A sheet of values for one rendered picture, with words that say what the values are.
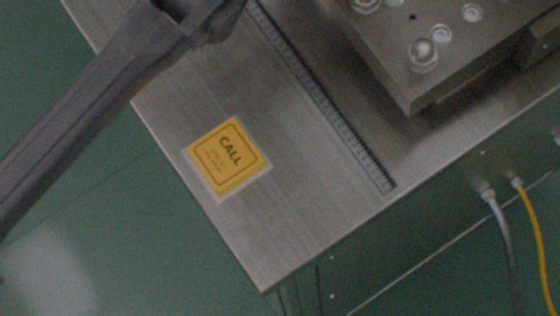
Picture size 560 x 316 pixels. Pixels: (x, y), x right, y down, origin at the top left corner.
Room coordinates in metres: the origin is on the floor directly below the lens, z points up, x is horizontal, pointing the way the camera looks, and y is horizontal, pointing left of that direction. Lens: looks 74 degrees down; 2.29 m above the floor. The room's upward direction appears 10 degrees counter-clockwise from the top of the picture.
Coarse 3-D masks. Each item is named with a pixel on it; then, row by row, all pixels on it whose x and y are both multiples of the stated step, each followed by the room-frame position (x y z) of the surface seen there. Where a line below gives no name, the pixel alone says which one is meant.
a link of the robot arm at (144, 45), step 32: (160, 0) 0.49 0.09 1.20; (192, 0) 0.47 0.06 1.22; (224, 0) 0.47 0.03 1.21; (128, 32) 0.45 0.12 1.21; (160, 32) 0.45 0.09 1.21; (192, 32) 0.44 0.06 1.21; (96, 64) 0.43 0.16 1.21; (128, 64) 0.42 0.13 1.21; (160, 64) 0.42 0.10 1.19; (64, 96) 0.40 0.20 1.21; (96, 96) 0.40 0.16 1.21; (128, 96) 0.40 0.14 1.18; (32, 128) 0.38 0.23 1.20; (64, 128) 0.37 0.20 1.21; (96, 128) 0.37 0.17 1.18; (0, 160) 0.35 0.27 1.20; (32, 160) 0.35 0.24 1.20; (64, 160) 0.34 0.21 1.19; (0, 192) 0.32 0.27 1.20; (32, 192) 0.32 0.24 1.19; (0, 224) 0.29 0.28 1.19
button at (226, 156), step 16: (224, 128) 0.43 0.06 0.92; (240, 128) 0.43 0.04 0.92; (192, 144) 0.42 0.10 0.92; (208, 144) 0.41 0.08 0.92; (224, 144) 0.41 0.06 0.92; (240, 144) 0.41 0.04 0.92; (208, 160) 0.39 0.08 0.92; (224, 160) 0.39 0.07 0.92; (240, 160) 0.39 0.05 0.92; (256, 160) 0.38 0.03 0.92; (208, 176) 0.37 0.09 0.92; (224, 176) 0.37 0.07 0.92; (240, 176) 0.37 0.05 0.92; (224, 192) 0.35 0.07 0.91
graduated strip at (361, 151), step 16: (256, 0) 0.60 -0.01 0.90; (256, 16) 0.58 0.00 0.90; (272, 32) 0.55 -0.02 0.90; (288, 48) 0.53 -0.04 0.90; (288, 64) 0.50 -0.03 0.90; (304, 64) 0.50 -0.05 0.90; (304, 80) 0.48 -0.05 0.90; (320, 80) 0.48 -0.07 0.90; (320, 96) 0.46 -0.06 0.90; (336, 112) 0.43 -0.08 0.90; (336, 128) 0.41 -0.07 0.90; (352, 128) 0.41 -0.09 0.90; (352, 144) 0.39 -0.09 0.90; (368, 160) 0.36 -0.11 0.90; (384, 176) 0.34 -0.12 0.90; (384, 192) 0.32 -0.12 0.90
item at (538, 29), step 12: (552, 12) 0.47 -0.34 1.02; (540, 24) 0.45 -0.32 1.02; (552, 24) 0.45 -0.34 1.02; (528, 36) 0.45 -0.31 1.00; (540, 36) 0.44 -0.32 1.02; (552, 36) 0.45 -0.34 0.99; (528, 48) 0.44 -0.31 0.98; (540, 48) 0.44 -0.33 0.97; (552, 48) 0.45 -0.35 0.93; (516, 60) 0.45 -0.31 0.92; (528, 60) 0.44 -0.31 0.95
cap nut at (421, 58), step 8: (416, 40) 0.44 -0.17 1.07; (424, 40) 0.44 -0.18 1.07; (408, 48) 0.44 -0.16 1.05; (416, 48) 0.43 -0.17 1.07; (424, 48) 0.43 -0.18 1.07; (432, 48) 0.43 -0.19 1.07; (408, 56) 0.44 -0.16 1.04; (416, 56) 0.43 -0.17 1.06; (424, 56) 0.42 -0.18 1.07; (432, 56) 0.43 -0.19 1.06; (408, 64) 0.43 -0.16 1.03; (416, 64) 0.42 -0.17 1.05; (424, 64) 0.42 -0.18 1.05; (432, 64) 0.42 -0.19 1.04; (416, 72) 0.42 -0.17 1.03; (424, 72) 0.42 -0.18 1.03
